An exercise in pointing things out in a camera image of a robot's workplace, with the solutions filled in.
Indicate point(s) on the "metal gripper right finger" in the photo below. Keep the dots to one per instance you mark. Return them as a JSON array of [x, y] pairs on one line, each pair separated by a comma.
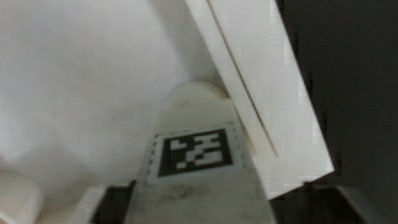
[[363, 207]]

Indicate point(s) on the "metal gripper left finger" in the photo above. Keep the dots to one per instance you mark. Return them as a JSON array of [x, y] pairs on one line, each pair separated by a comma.
[[88, 205]]

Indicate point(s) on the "white square tabletop part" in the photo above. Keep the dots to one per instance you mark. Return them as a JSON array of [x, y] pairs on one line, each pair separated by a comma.
[[96, 57]]

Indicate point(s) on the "white L-shaped fence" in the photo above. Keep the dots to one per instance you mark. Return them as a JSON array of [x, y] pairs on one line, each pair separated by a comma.
[[244, 34]]

